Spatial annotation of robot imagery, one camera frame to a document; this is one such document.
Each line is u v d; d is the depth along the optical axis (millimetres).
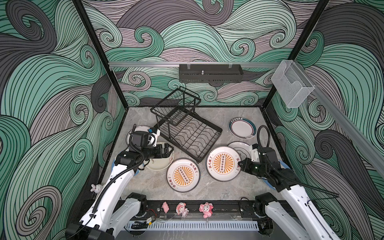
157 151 658
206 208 707
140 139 563
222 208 745
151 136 617
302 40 827
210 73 951
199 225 698
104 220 388
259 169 671
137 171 852
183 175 839
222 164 796
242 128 1095
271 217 599
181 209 711
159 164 877
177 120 792
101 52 877
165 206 727
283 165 879
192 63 944
